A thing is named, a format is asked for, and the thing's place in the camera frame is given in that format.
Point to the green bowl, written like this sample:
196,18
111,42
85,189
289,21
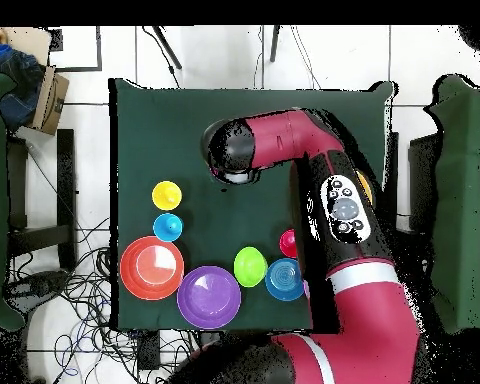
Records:
250,266

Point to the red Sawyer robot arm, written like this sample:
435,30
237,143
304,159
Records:
280,138

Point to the red cup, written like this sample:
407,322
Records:
288,244

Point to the blue cup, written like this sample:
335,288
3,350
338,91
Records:
168,227

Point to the yellow cup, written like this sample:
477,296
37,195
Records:
166,195

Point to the blue bowl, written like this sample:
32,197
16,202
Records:
283,278

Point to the purple bowl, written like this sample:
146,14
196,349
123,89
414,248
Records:
208,300

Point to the large pink bowl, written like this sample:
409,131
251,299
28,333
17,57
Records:
306,288

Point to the red-orange bowl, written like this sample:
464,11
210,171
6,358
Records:
152,267

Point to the dark green tablecloth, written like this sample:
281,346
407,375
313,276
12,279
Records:
164,132

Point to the large orange bowl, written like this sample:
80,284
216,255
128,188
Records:
366,186

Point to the black tripod leg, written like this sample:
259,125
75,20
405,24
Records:
274,43
166,46

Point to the brown cardboard box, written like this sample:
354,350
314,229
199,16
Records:
50,100

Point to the blue fabric bundle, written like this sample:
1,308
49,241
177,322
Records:
16,80

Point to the black stool frame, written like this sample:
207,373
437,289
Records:
66,192

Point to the black pedestal foot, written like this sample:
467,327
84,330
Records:
40,284

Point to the white panel black frame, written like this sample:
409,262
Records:
74,48

